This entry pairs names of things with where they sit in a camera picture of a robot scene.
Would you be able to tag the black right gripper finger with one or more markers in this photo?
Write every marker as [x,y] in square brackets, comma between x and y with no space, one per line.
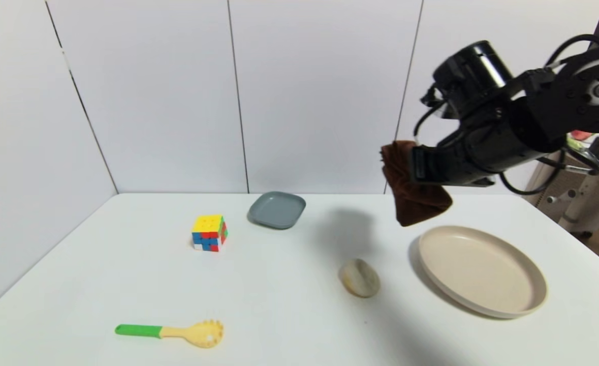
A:
[419,163]

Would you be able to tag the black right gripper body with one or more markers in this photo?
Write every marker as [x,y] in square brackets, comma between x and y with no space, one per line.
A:
[420,163]

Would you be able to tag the brown towel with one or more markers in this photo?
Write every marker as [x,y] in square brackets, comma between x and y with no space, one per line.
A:
[417,198]

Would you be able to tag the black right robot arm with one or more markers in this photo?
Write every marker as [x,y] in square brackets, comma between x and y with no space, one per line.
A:
[584,101]

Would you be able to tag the beige round plate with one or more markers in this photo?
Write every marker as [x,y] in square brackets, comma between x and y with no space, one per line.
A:
[481,270]

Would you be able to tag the grey square plate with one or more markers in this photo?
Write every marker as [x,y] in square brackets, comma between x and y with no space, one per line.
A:
[277,210]

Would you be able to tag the cream oval stone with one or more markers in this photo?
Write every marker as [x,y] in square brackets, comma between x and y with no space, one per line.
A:
[360,278]

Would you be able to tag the white perforated cabinet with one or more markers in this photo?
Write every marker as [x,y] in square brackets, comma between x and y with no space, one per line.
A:
[550,201]

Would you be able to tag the red peach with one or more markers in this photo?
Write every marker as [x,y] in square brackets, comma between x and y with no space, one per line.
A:
[581,135]

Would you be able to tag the white side table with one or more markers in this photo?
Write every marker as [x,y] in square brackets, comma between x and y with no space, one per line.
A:
[591,201]

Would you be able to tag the multicoloured puzzle cube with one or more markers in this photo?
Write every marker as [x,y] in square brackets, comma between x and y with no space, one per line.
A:
[209,234]

